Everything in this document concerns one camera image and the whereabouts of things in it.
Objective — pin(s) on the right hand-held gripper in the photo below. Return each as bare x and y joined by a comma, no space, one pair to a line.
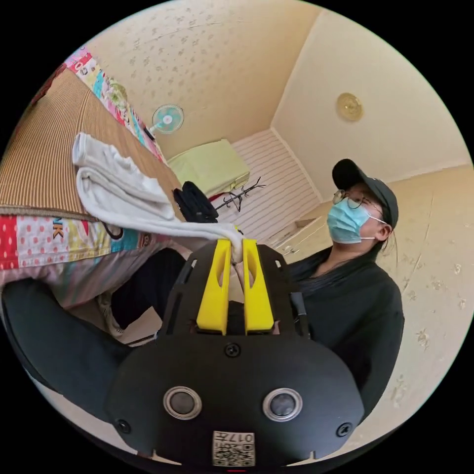
194,203

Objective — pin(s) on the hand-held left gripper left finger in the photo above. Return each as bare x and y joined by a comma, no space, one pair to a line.
214,296

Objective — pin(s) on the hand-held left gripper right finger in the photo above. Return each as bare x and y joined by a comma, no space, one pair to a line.
259,303

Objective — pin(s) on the white long sleeve shirt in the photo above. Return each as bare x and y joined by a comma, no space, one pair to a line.
118,185

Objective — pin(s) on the light green covered cupboard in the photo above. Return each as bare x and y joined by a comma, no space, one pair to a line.
207,164

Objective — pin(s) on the black coat rack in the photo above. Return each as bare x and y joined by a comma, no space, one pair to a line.
237,198

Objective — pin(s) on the light green electric fan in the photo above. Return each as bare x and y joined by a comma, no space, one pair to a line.
167,119

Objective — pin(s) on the person's body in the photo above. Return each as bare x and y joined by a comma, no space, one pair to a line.
355,307

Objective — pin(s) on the bed with woven mat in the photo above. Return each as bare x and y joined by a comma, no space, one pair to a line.
40,155

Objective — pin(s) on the round gold ceiling lamp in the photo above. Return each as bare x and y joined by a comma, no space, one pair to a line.
349,107

